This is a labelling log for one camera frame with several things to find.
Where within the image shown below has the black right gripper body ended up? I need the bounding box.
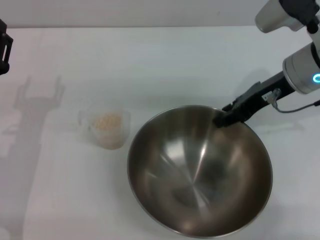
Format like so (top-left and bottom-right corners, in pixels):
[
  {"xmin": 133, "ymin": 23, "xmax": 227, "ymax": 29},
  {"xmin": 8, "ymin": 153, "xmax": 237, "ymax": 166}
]
[{"xmin": 245, "ymin": 71, "xmax": 296, "ymax": 118}]

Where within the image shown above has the stainless steel mixing bowl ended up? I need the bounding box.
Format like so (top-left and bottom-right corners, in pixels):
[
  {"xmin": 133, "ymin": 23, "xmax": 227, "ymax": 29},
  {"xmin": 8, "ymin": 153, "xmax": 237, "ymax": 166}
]
[{"xmin": 126, "ymin": 104, "xmax": 274, "ymax": 239}]

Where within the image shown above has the clear plastic measuring cup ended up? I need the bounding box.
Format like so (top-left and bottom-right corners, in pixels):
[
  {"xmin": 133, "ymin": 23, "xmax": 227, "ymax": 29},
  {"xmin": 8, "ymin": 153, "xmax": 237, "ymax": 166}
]
[{"xmin": 78, "ymin": 109, "xmax": 132, "ymax": 151}]

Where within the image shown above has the white uncooked rice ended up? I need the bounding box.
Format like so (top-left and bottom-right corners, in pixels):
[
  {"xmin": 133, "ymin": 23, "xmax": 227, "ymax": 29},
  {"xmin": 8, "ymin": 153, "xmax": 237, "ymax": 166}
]
[{"xmin": 91, "ymin": 112, "xmax": 124, "ymax": 148}]

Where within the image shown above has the gray cable with clear plug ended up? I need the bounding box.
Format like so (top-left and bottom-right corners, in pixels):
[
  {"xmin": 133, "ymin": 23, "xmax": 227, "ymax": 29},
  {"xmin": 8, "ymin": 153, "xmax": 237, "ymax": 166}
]
[{"xmin": 265, "ymin": 88, "xmax": 320, "ymax": 114}]

